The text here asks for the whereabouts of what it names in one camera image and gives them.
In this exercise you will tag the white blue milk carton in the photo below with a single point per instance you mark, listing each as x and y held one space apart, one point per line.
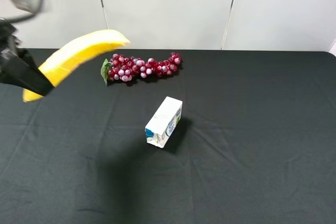
164 121

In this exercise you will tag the red grape bunch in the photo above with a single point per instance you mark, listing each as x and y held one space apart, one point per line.
125 69

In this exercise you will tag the black tablecloth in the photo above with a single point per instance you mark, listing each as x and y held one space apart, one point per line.
255 144

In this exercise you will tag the yellow banana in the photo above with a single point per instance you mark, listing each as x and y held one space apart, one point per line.
78 51

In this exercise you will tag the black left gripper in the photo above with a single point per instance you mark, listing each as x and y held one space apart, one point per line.
18 67

